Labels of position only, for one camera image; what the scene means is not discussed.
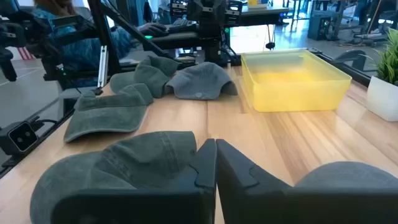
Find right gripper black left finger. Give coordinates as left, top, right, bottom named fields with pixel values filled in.
left=51, top=139, right=218, bottom=224

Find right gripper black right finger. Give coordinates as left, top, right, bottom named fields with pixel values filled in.
left=216, top=139, right=398, bottom=224

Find dark green cap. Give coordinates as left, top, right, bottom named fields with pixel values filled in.
left=30, top=131, right=197, bottom=224
left=63, top=83, right=154, bottom=144
left=109, top=55, right=180, bottom=99

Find blue denim jeans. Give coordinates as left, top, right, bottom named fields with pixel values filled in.
left=164, top=61, right=239, bottom=101

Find light blue denim cap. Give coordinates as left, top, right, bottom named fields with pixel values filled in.
left=295, top=161, right=398, bottom=189

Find translucent yellow plastic bin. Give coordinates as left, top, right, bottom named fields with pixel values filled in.
left=241, top=49, right=353, bottom=113

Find green plant in white pot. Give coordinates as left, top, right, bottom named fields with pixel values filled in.
left=366, top=27, right=398, bottom=122

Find person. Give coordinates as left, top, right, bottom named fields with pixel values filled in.
left=30, top=0, right=170, bottom=88

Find person's hand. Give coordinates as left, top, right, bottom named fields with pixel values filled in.
left=136, top=22, right=169, bottom=37

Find black computer tower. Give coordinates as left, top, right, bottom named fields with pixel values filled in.
left=307, top=14, right=342, bottom=41

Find black keyboard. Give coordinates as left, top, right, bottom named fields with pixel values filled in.
left=167, top=19, right=198, bottom=34

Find dark office desk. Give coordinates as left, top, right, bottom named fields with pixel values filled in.
left=149, top=5, right=290, bottom=50

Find black table-level camera box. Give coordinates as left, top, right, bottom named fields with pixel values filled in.
left=0, top=121, right=40, bottom=156

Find black diagonal frame strut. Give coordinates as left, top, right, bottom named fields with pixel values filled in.
left=86, top=0, right=175, bottom=75

